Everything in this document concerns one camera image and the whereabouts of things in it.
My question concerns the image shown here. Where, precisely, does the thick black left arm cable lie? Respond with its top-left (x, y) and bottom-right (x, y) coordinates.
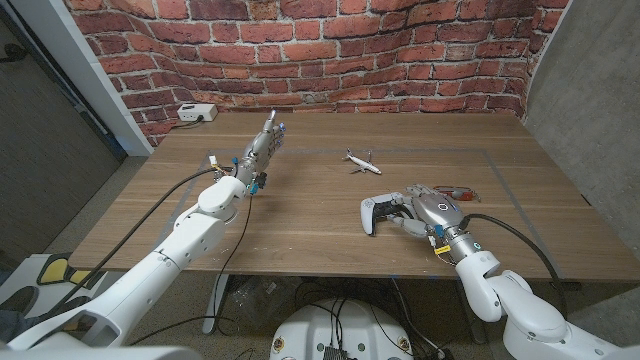
top-left (49, 167), bottom-right (221, 314)

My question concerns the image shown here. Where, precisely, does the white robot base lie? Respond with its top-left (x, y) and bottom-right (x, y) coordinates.
top-left (269, 298), bottom-right (415, 360)

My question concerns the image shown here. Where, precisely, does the dark grey door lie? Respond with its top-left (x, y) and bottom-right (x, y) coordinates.
top-left (0, 9), bottom-right (126, 261)

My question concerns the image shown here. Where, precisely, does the white robot shoulder cover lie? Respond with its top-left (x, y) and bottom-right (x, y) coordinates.
top-left (0, 346), bottom-right (204, 360)

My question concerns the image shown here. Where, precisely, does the red brick printed backdrop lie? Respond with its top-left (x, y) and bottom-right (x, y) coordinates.
top-left (62, 0), bottom-right (571, 149)

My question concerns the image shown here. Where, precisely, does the white floor platform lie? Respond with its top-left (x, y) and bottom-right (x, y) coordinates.
top-left (0, 252), bottom-right (119, 321)

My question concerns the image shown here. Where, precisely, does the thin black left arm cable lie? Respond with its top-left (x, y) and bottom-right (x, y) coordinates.
top-left (129, 192), bottom-right (255, 347)

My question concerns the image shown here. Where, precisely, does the grey table leg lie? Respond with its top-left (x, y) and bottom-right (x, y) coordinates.
top-left (454, 279), bottom-right (489, 345)

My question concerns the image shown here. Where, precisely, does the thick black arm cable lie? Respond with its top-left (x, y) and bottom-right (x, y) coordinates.
top-left (459, 213), bottom-right (569, 316)
top-left (49, 167), bottom-right (221, 314)

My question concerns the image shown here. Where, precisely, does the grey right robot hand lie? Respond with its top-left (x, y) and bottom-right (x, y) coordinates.
top-left (387, 183), bottom-right (487, 262)

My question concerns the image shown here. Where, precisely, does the black outlet box cable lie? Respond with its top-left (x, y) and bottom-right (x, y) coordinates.
top-left (172, 115), bottom-right (204, 130)

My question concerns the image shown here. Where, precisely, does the clear plastic bag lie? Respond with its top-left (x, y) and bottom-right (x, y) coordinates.
top-left (230, 275), bottom-right (301, 329)

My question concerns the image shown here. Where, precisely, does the black door handle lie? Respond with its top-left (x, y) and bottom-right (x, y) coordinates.
top-left (0, 43), bottom-right (29, 64)

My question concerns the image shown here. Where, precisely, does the white toy airplane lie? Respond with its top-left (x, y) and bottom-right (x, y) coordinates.
top-left (341, 147), bottom-right (383, 176)

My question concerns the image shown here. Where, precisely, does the white door frame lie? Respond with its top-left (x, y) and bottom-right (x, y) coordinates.
top-left (8, 0), bottom-right (155, 157)

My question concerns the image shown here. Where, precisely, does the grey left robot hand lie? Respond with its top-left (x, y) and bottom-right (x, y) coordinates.
top-left (233, 109), bottom-right (287, 187)

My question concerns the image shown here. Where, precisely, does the small red toy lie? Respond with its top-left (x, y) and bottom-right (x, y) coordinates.
top-left (433, 185), bottom-right (480, 202)

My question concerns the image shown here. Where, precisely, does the white table leg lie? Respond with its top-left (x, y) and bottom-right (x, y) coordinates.
top-left (202, 273), bottom-right (230, 335)

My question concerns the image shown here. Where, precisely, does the yellow black foot pedal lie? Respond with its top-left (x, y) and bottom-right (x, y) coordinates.
top-left (37, 255), bottom-right (96, 287)

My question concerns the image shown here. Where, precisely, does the white power outlet box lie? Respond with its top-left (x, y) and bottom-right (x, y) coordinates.
top-left (176, 103), bottom-right (219, 123)

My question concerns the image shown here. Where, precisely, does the white game controller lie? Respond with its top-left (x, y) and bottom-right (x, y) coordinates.
top-left (360, 192), bottom-right (416, 236)

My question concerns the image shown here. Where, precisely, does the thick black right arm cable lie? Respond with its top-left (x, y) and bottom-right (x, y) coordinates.
top-left (459, 213), bottom-right (569, 316)

